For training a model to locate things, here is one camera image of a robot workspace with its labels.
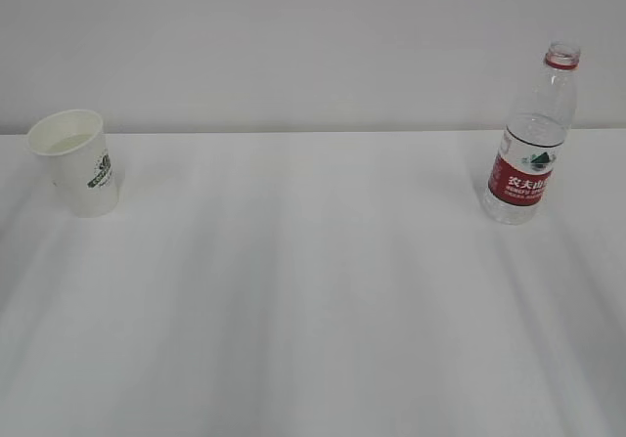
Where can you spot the white paper coffee cup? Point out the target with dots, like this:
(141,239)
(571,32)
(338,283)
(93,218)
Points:
(71,145)

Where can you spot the clear red-label water bottle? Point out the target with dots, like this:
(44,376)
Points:
(534,134)

